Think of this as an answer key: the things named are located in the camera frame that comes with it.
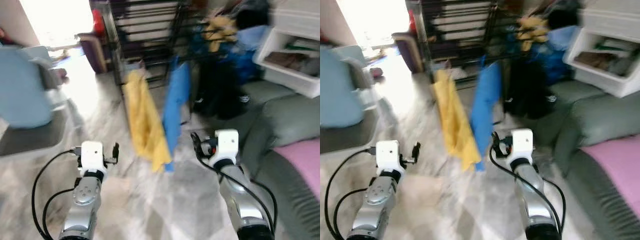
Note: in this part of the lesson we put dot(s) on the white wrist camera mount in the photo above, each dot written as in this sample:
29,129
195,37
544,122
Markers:
226,145
521,144
387,154
92,155

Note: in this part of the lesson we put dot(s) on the blue bag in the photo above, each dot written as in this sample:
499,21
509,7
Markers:
560,55
250,55

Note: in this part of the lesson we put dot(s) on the yellow shirt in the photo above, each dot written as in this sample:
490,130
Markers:
145,125
452,125

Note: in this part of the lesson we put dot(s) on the blue shirt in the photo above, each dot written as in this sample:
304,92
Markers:
487,105
175,105

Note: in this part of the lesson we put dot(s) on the grey-green sofa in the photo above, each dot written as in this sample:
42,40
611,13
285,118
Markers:
280,115
595,115

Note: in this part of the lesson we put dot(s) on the black drying rack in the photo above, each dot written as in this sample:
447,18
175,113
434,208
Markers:
429,60
116,60

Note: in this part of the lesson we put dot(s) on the grey folding chair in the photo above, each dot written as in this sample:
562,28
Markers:
345,137
30,140

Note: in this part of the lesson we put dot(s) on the pink blanket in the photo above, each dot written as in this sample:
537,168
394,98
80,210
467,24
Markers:
615,162
302,162

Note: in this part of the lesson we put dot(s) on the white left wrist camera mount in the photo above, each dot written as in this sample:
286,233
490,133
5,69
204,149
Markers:
92,155
387,154

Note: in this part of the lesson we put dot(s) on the white storage bin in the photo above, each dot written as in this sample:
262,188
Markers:
600,80
285,77

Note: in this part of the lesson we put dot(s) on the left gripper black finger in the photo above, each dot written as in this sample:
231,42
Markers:
116,151
416,151

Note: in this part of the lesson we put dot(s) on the white drawer box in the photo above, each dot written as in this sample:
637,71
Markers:
297,20
612,20

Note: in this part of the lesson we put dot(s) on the black garment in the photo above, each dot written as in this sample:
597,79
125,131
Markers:
527,90
220,90

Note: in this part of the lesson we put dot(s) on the yellow clothes pile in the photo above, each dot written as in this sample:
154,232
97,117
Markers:
220,30
531,30

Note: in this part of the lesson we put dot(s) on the purple armchair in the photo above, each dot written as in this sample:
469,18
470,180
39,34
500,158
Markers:
95,52
407,52

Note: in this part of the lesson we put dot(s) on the light blue cushion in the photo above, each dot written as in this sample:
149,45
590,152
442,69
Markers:
20,90
337,90

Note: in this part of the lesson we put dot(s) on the brown clothes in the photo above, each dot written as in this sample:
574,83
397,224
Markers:
602,61
295,61

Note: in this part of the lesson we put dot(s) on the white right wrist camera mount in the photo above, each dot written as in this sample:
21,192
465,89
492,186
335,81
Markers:
521,144
226,145

